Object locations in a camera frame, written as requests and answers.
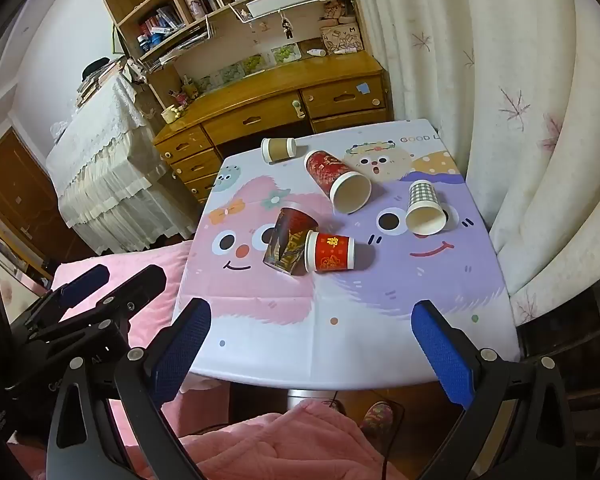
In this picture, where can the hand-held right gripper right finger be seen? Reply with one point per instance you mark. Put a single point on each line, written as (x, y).
(442, 355)

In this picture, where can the wooden desk with drawers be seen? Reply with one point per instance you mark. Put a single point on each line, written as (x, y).
(260, 120)

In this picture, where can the pink quilted robe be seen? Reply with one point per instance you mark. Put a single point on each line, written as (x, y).
(280, 442)

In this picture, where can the pink bed sheet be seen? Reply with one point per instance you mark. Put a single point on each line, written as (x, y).
(145, 257)

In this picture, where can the large red patterned paper cup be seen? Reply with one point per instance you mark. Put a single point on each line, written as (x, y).
(330, 175)

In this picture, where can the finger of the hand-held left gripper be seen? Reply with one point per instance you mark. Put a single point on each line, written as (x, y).
(82, 285)
(137, 285)

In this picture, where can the checked paper cup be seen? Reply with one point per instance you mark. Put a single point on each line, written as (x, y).
(424, 205)

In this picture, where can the brown wooden door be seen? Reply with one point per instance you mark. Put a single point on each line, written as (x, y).
(15, 195)

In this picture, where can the blue sticky note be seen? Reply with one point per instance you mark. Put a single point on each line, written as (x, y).
(364, 88)

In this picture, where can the white lace cover cloth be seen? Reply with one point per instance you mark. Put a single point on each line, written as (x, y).
(105, 170)

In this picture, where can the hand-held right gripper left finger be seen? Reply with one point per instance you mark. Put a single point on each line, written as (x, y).
(180, 350)

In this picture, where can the cartoon printed tablecloth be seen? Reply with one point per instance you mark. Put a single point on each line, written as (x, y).
(380, 310)

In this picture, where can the row of green picture cards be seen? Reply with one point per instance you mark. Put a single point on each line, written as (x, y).
(250, 63)

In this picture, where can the printed tote bag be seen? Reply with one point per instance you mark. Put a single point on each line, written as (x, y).
(342, 36)

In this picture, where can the grey table pedestal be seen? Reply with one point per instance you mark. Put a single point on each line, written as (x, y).
(305, 400)

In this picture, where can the black hat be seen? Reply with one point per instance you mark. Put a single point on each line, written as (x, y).
(96, 66)

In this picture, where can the patterned slipper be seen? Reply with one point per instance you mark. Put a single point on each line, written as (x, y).
(377, 416)

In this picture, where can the small white tube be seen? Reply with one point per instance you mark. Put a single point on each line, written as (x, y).
(316, 52)

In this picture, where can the white floral curtain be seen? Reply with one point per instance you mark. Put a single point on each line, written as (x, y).
(505, 60)

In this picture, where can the pile of books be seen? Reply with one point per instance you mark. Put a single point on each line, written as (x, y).
(97, 85)

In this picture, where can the dark patterned paper cup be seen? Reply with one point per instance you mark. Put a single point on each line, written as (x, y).
(285, 240)

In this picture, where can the small red paper cup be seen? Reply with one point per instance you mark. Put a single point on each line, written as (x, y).
(332, 254)

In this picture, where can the brown paper cup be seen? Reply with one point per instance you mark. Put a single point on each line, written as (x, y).
(279, 149)

